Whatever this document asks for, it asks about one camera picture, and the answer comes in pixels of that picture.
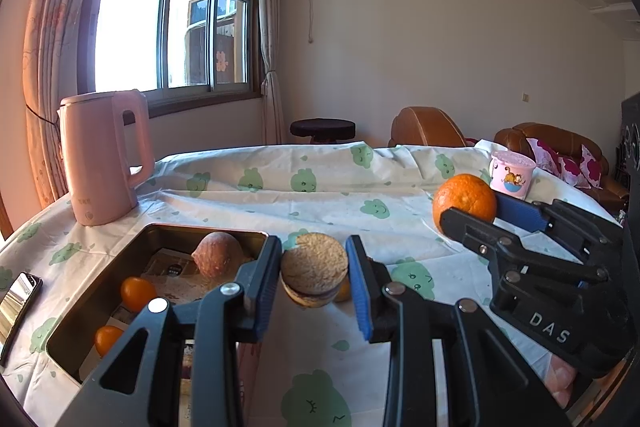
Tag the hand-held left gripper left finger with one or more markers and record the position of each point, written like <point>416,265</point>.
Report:
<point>265,302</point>

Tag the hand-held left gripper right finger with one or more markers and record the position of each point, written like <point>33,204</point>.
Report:
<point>357,297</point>

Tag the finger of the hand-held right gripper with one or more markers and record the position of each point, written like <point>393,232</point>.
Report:
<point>520,213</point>
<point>465,227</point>

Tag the large brown round pastry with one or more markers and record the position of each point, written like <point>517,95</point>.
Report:
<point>312,262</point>

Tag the brown pear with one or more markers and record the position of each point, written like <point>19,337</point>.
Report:
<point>217,254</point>

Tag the dark metal tray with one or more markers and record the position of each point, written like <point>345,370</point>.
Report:
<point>145,244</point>

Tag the small orange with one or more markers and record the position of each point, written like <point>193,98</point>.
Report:
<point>107,339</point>

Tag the person's right hand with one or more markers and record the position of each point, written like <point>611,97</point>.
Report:
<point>562,382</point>

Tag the pink cartoon cup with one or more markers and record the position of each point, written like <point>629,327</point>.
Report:
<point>512,177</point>

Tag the pink flowered pillow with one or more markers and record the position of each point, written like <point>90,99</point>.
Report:
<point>542,154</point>
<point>595,167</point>
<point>570,172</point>

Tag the brown leather sofa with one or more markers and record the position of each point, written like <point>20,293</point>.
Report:
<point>530,132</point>

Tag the printed paper sheet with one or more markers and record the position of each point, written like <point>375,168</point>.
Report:
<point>170,269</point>

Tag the dark round stool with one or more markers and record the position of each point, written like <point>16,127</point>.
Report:
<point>322,127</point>

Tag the pink electric kettle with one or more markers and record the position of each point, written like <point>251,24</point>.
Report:
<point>95,157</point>

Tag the paper window decoration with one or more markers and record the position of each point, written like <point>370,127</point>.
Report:
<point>221,61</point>

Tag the beige curtain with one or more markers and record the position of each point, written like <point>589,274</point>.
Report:
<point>270,57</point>

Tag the black smartphone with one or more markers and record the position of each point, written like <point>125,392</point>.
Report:
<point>17,307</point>

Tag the white air conditioner pipe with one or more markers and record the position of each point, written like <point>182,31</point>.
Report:
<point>311,17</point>

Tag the sliding window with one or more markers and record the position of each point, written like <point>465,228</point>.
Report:
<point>135,22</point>

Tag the pink patterned curtain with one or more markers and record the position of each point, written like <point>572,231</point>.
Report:
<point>50,57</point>

